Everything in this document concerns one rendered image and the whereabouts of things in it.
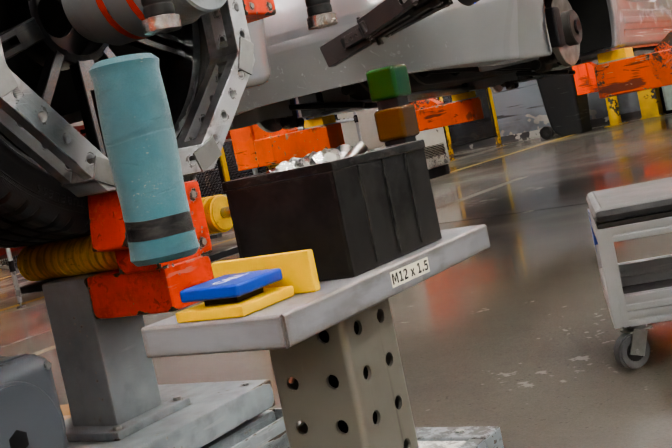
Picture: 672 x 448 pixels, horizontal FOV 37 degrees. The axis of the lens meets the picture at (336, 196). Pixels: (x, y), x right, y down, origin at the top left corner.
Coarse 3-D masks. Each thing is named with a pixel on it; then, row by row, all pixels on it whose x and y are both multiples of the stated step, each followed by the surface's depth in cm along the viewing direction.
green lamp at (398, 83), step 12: (372, 72) 121; (384, 72) 120; (396, 72) 120; (372, 84) 121; (384, 84) 120; (396, 84) 119; (408, 84) 122; (372, 96) 121; (384, 96) 120; (396, 96) 120
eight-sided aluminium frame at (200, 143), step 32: (224, 32) 164; (0, 64) 120; (224, 64) 161; (0, 96) 119; (32, 96) 124; (224, 96) 155; (0, 128) 126; (32, 128) 124; (64, 128) 127; (192, 128) 154; (224, 128) 154; (64, 160) 128; (96, 160) 131; (192, 160) 148; (96, 192) 133
